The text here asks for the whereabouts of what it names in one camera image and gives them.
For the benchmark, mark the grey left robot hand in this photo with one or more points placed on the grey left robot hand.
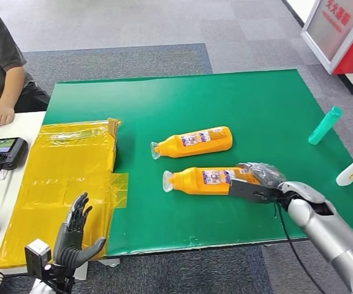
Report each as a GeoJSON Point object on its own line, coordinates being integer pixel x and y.
{"type": "Point", "coordinates": [69, 243]}

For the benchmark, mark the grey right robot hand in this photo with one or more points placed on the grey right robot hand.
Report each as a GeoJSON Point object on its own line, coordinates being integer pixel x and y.
{"type": "Point", "coordinates": [265, 174]}

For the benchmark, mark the orange bottle with clear cap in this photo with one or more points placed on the orange bottle with clear cap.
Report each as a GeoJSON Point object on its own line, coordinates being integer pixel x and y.
{"type": "Point", "coordinates": [201, 180]}
{"type": "Point", "coordinates": [195, 142]}

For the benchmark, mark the person's forearm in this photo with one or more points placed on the person's forearm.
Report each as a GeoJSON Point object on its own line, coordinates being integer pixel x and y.
{"type": "Point", "coordinates": [9, 87]}

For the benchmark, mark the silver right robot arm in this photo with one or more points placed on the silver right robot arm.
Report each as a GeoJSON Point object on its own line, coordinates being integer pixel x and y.
{"type": "Point", "coordinates": [326, 227]}

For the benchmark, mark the teal plastic bottle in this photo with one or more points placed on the teal plastic bottle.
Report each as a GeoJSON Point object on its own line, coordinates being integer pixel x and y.
{"type": "Point", "coordinates": [324, 125]}

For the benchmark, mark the grey table foot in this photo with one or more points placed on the grey table foot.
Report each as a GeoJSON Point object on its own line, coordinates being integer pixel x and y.
{"type": "Point", "coordinates": [110, 263]}

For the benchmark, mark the yellow plastic wrapped box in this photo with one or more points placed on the yellow plastic wrapped box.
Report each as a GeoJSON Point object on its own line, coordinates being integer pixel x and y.
{"type": "Point", "coordinates": [69, 170]}

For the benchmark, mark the green table mat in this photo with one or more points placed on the green table mat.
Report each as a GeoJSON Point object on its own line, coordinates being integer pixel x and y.
{"type": "Point", "coordinates": [195, 101]}

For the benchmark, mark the black handheld controller with screen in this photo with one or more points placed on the black handheld controller with screen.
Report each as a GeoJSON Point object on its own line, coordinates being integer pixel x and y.
{"type": "Point", "coordinates": [3, 153]}

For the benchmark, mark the red and white cabinet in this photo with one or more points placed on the red and white cabinet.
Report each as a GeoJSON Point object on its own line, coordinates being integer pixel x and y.
{"type": "Point", "coordinates": [337, 32]}

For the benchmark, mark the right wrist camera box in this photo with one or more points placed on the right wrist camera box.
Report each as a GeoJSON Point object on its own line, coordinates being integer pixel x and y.
{"type": "Point", "coordinates": [250, 191]}

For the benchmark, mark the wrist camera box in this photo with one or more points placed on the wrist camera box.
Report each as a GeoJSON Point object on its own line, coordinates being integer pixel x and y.
{"type": "Point", "coordinates": [36, 257]}
{"type": "Point", "coordinates": [250, 191]}

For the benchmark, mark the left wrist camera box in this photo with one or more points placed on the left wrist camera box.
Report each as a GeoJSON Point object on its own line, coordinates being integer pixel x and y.
{"type": "Point", "coordinates": [36, 257]}

